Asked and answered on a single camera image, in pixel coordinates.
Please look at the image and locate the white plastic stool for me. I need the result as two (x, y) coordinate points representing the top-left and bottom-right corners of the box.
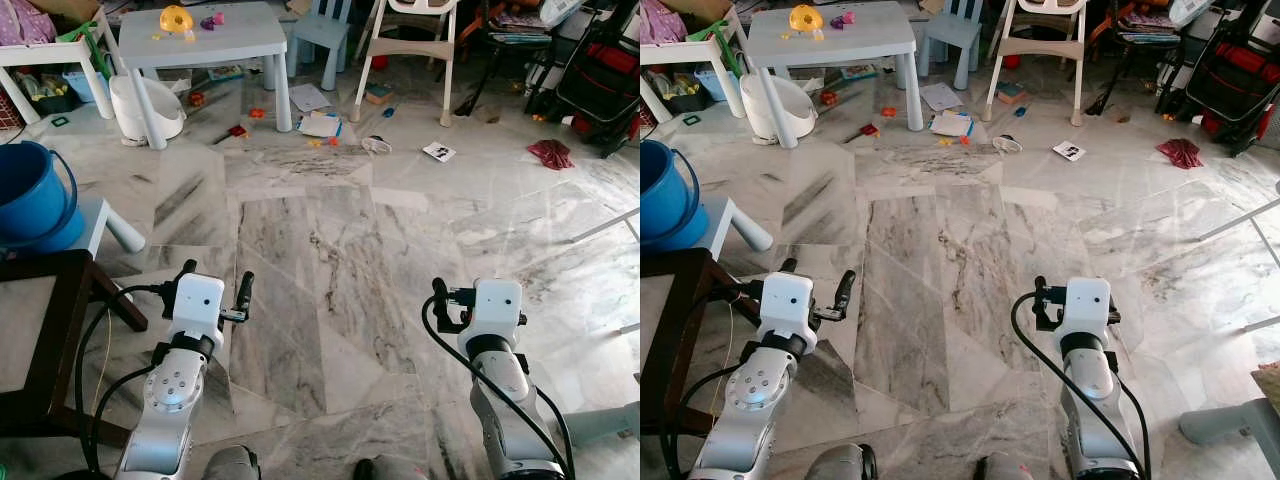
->
(68, 195), (147, 257)
(700, 195), (775, 257)

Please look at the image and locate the blue plastic bucket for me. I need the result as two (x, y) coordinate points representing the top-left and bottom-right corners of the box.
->
(0, 140), (87, 252)
(640, 139), (712, 252)

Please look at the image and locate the grey robot left leg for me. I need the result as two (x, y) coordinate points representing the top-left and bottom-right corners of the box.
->
(199, 444), (263, 480)
(804, 443), (880, 480)

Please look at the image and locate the grey robot leg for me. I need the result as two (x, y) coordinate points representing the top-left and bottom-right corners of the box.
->
(351, 456), (433, 480)
(199, 444), (263, 480)
(974, 453), (1043, 480)
(804, 443), (880, 480)

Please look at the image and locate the grey robot right leg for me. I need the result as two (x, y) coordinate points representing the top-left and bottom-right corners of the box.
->
(974, 453), (1043, 480)
(351, 456), (433, 480)

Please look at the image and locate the dark wooden side table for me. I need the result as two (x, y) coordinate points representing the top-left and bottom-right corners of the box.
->
(0, 249), (150, 447)
(640, 247), (767, 437)

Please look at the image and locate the dark red cloth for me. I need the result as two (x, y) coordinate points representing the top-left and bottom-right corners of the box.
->
(527, 139), (576, 172)
(1156, 137), (1206, 170)

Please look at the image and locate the white and blue packet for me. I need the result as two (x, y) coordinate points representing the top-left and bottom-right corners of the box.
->
(927, 111), (974, 139)
(297, 111), (344, 140)

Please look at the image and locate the grey plastic furniture leg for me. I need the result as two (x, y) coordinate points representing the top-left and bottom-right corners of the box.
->
(1177, 397), (1280, 480)
(558, 400), (641, 447)

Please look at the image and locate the light blue storage basket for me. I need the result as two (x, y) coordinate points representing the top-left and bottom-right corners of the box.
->
(61, 69), (112, 105)
(695, 68), (731, 103)

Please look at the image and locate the white paper sheet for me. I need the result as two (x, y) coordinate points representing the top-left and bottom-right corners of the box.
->
(919, 81), (965, 112)
(289, 82), (335, 114)

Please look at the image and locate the grey plastic kids table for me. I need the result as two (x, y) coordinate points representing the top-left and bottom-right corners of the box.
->
(117, 2), (294, 152)
(745, 10), (924, 150)

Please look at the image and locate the white kids table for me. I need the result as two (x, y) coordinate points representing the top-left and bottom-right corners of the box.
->
(640, 33), (747, 120)
(0, 33), (117, 123)

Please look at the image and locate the white baby high chair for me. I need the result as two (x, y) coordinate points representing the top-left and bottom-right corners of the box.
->
(349, 0), (462, 128)
(984, 0), (1087, 128)

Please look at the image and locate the yellow plastic toy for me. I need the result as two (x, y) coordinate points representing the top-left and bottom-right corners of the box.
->
(159, 5), (197, 42)
(788, 4), (827, 42)

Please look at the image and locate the black and red stroller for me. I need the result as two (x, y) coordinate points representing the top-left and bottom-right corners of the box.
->
(1154, 0), (1280, 158)
(524, 0), (641, 158)

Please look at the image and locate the light blue kids chair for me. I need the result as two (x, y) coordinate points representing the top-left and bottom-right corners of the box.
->
(919, 0), (987, 92)
(287, 0), (354, 92)

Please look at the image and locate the pink patterned cloth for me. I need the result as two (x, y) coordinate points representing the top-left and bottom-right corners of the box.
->
(0, 0), (57, 47)
(640, 0), (690, 47)

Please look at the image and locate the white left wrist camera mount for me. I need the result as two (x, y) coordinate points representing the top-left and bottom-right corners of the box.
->
(163, 272), (227, 347)
(755, 272), (820, 351)

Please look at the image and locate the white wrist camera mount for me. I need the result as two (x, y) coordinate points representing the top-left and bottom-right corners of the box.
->
(468, 278), (527, 347)
(755, 272), (820, 351)
(163, 272), (227, 347)
(1060, 278), (1116, 343)

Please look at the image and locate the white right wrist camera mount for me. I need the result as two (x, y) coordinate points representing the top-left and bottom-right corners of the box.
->
(468, 278), (527, 347)
(1060, 278), (1116, 343)

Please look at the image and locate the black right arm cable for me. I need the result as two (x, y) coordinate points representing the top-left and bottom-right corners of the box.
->
(420, 292), (577, 479)
(1010, 290), (1153, 479)

